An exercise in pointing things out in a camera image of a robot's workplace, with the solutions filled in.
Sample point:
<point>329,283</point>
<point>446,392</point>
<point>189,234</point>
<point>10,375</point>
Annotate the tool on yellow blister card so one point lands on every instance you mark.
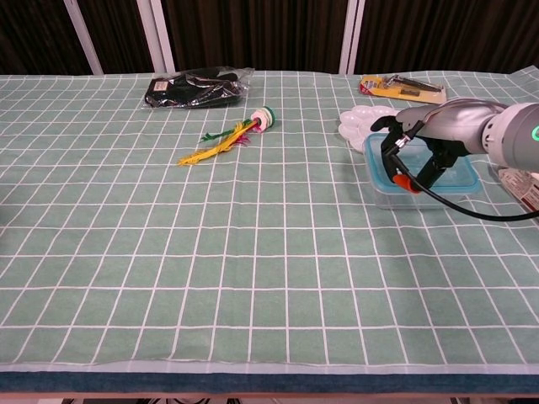
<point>404,91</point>

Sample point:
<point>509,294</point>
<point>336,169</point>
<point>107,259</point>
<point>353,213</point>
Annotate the white slanted frame post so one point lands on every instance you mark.
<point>84,38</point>

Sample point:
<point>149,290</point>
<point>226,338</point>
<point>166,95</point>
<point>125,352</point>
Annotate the white flower-shaped paint palette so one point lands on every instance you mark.
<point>358,126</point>

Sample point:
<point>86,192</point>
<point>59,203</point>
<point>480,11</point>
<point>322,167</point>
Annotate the colourful feather shuttlecock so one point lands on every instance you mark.
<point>263,118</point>

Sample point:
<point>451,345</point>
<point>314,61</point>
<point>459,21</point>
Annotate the black item in plastic bag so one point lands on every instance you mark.
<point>189,90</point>

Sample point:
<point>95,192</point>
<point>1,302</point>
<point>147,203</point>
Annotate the blue plastic container lid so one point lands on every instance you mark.
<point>461,174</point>

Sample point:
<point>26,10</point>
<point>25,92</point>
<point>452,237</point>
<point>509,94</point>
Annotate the clear plastic food container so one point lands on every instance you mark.
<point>400,203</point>

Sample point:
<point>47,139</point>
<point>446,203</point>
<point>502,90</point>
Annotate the white double frame post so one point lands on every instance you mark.
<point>351,33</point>
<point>158,33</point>

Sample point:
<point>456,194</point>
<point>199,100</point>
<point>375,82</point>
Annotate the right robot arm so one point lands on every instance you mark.
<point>513,134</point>

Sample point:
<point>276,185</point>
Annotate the dark pleated curtain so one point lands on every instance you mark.
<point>252,33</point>

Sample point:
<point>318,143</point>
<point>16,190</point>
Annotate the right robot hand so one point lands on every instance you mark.
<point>455,126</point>

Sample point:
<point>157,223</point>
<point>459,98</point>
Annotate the blue cloth underlay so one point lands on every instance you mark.
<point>252,382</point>

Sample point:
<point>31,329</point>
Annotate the red and white carton box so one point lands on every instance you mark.
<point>522,188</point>

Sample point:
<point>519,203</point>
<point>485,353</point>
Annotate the green white-grid tablecloth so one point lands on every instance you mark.
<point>168,252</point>

